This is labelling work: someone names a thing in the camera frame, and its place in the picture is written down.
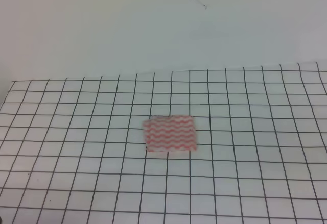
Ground pink wavy striped towel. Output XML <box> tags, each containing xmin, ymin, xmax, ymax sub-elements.
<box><xmin>143</xmin><ymin>115</ymin><xmax>197</xmax><ymax>152</ymax></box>

